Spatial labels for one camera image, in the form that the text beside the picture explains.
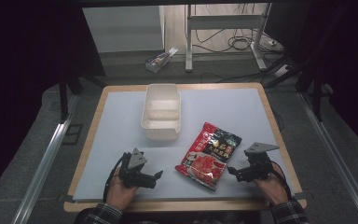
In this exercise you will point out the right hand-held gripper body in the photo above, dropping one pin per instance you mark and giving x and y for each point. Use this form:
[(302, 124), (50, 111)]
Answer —
[(258, 160)]

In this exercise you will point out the black metal stand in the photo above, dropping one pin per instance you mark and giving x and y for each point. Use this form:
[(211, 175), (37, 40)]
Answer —
[(63, 99), (316, 96)]

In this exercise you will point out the white plastic container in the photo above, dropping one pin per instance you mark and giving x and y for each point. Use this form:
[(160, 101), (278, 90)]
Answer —
[(161, 115)]

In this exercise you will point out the white table mat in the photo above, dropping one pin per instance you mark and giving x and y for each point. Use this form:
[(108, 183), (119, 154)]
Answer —
[(223, 109)]

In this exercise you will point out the aluminium rail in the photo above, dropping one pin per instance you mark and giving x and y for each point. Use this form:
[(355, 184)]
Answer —
[(43, 161), (335, 155)]

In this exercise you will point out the person's right hand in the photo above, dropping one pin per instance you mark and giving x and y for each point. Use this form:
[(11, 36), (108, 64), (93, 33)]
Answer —
[(272, 188)]

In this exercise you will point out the black floor socket plate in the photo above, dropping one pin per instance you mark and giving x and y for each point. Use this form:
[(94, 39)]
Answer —
[(72, 134)]

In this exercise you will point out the person's left hand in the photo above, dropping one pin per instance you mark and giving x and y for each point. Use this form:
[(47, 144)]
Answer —
[(119, 193)]

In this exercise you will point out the red and black food packet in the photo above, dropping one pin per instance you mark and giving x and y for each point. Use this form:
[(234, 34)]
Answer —
[(209, 155)]

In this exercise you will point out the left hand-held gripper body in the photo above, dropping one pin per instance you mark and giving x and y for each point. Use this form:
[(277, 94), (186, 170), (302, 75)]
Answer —
[(135, 161)]

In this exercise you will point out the white metal desk frame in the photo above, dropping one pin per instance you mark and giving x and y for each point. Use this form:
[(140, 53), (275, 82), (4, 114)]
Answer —
[(189, 37)]

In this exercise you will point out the small cardboard box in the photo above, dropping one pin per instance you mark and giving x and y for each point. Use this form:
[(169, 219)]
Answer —
[(160, 60)]

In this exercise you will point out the white power strip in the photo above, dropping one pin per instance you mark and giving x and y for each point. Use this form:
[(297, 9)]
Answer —
[(282, 71)]

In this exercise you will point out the wooden table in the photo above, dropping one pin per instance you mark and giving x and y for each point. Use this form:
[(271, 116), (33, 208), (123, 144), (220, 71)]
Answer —
[(99, 124)]

